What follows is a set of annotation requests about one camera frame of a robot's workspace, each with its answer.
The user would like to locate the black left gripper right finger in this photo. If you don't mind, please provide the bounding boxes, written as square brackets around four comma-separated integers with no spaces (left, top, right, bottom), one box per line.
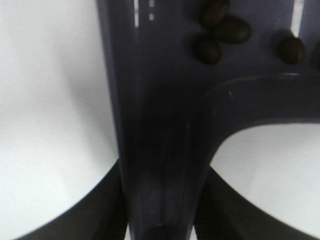
[193,168,314,240]

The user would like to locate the grey plastic dustpan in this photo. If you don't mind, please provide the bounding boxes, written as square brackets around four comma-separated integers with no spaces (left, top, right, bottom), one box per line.
[97,0,320,240]

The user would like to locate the pile of coffee beans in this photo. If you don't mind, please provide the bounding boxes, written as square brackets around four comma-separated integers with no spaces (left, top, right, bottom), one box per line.
[191,0,320,75]

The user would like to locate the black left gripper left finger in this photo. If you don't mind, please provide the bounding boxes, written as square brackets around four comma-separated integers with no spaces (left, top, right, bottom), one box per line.
[19,161,128,240]

